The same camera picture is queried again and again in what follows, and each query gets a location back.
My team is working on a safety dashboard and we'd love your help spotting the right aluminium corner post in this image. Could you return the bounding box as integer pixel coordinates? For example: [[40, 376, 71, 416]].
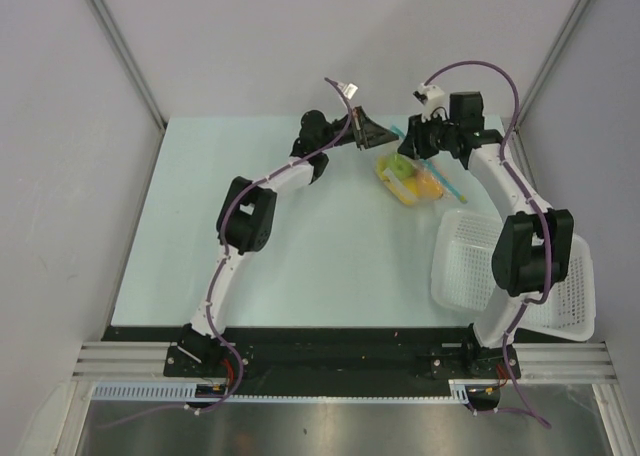
[[516, 0, 594, 126]]

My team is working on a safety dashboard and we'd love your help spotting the aluminium frame rail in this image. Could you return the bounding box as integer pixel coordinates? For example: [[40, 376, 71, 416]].
[[72, 342, 617, 384]]

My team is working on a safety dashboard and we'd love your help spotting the white cable duct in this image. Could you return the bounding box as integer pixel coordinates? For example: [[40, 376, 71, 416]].
[[92, 379, 474, 405]]

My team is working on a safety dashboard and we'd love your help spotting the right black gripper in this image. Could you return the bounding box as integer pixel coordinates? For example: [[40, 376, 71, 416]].
[[398, 110, 459, 161]]

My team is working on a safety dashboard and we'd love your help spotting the yellow fake banana bunch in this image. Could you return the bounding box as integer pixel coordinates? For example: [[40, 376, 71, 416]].
[[376, 153, 425, 206]]

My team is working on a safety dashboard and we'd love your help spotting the white perforated plastic basket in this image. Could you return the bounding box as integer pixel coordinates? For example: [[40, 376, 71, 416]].
[[430, 210, 596, 341]]

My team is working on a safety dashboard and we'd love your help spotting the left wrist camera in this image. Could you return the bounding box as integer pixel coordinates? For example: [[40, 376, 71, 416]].
[[336, 81, 358, 108]]

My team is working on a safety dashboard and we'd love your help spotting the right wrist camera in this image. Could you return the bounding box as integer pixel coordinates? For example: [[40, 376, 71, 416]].
[[413, 84, 447, 122]]

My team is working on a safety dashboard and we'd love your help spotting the aluminium corner post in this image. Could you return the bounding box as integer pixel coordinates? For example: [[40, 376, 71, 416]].
[[73, 0, 168, 130], [516, 0, 594, 126]]

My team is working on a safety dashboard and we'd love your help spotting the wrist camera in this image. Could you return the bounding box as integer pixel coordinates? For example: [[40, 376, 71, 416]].
[[413, 84, 447, 122], [336, 81, 358, 108]]

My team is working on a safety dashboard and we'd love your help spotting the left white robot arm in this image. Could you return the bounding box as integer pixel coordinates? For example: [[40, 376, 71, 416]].
[[177, 106, 399, 376]]

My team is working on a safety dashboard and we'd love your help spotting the green fake apple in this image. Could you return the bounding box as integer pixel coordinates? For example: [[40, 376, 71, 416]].
[[387, 153, 415, 180]]

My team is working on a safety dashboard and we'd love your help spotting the orange fake fruit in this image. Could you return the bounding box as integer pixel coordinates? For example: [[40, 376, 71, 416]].
[[416, 171, 444, 200]]

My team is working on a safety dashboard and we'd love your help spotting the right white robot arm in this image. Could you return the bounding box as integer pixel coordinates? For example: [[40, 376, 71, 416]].
[[399, 85, 574, 378]]

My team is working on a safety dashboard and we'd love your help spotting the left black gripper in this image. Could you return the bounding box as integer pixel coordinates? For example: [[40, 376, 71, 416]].
[[317, 107, 397, 151]]

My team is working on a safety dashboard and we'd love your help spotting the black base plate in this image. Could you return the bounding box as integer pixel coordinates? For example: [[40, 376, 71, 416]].
[[103, 325, 521, 379]]

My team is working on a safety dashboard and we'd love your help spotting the left aluminium corner post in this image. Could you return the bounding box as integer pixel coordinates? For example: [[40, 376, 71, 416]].
[[73, 0, 168, 130]]

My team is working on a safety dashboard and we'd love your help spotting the clear zip top bag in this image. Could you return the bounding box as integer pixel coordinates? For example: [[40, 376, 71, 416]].
[[375, 125, 469, 206]]

